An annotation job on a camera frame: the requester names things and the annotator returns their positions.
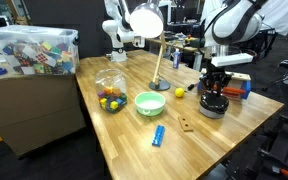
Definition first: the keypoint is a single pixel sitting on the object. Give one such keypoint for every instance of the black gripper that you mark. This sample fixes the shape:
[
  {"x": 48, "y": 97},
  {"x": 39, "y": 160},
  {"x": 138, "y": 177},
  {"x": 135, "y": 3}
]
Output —
[{"x": 219, "y": 76}]

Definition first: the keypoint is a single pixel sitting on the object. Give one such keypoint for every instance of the black round pot lid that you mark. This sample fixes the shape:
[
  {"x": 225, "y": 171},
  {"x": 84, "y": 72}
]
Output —
[{"x": 214, "y": 100}]

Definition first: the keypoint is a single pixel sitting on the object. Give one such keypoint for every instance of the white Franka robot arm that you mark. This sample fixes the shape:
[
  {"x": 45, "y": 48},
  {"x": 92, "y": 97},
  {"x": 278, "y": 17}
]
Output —
[{"x": 230, "y": 26}]

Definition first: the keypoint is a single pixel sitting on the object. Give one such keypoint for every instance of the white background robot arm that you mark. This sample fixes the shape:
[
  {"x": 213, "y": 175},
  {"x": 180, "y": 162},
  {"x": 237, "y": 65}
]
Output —
[{"x": 117, "y": 30}]

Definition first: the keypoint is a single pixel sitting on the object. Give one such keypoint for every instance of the small black tool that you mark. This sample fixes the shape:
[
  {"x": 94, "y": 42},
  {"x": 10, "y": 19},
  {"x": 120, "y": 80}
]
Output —
[{"x": 192, "y": 86}]

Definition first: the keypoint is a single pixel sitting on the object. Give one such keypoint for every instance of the wooden rack blue ends orange rods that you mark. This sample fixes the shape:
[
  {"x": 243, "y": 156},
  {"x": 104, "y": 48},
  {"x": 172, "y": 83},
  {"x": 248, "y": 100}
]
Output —
[{"x": 239, "y": 76}]

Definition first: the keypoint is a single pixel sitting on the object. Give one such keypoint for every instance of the yellow lemon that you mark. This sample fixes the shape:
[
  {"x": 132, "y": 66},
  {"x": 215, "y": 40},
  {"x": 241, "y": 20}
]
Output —
[{"x": 179, "y": 92}]

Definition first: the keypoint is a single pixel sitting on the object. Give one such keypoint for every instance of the small wooden block two holes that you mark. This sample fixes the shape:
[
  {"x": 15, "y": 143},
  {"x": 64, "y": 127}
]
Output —
[{"x": 185, "y": 124}]

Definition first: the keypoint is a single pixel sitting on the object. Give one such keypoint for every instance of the blue white bottle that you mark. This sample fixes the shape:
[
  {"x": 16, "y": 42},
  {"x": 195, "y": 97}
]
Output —
[{"x": 176, "y": 58}]

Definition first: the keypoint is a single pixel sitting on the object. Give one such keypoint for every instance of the light green bowl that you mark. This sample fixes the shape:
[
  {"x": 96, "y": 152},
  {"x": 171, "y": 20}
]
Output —
[{"x": 150, "y": 105}]

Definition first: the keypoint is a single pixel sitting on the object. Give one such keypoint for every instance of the blue toy building brick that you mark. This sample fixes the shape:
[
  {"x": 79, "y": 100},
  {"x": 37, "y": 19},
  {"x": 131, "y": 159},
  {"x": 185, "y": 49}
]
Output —
[{"x": 158, "y": 135}]

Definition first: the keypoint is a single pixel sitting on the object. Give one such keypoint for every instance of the black breadboard cart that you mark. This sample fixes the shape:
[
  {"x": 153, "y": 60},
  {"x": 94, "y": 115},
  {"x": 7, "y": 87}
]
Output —
[{"x": 284, "y": 150}]

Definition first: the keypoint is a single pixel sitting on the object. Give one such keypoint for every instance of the white hanging sheet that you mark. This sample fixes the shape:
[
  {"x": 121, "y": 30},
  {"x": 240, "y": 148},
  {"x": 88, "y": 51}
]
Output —
[{"x": 284, "y": 15}]

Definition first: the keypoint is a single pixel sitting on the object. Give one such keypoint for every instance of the cardboard box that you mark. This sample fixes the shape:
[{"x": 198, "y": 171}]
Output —
[{"x": 34, "y": 110}]

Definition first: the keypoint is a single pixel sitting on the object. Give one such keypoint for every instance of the clear bin with puzzle cubes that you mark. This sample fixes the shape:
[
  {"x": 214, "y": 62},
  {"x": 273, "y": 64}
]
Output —
[{"x": 34, "y": 53}]

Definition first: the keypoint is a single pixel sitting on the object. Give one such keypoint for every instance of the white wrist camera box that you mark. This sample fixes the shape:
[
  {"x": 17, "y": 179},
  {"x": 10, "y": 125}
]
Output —
[{"x": 232, "y": 59}]

